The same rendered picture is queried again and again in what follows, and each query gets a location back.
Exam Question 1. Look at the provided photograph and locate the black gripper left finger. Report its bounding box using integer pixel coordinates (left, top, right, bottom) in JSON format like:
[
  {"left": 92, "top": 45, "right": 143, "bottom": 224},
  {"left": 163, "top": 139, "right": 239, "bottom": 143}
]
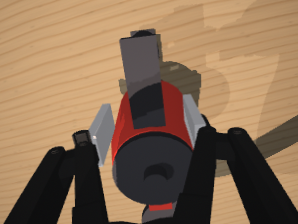
[{"left": 4, "top": 103, "right": 115, "bottom": 224}]

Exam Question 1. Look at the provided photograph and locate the dark grey round disc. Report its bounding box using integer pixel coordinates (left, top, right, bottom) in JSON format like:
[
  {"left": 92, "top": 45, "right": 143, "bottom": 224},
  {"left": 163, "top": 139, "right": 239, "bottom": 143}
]
[{"left": 142, "top": 201, "right": 177, "bottom": 223}]

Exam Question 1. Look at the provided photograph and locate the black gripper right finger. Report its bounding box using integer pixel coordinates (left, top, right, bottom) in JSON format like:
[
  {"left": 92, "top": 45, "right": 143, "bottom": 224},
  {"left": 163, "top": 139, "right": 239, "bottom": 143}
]
[{"left": 171, "top": 94, "right": 298, "bottom": 224}]

